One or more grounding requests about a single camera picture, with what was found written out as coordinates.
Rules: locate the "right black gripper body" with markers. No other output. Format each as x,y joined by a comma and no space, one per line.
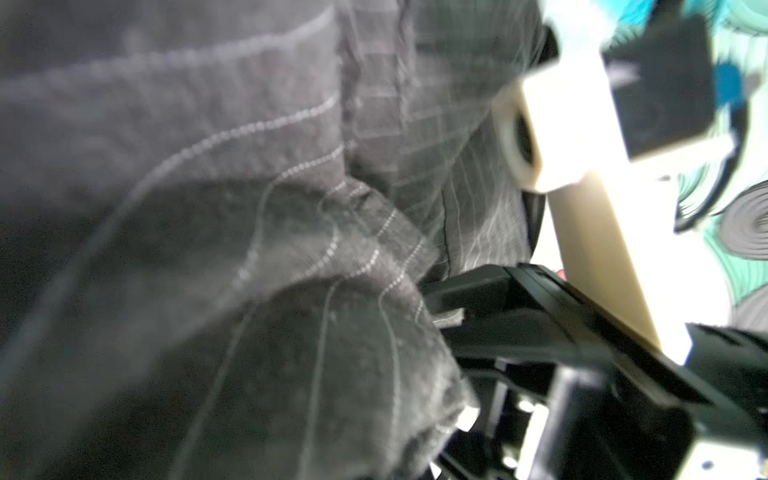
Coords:
566,392

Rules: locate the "dark pinstriped long sleeve shirt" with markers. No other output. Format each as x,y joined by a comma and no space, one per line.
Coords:
216,221

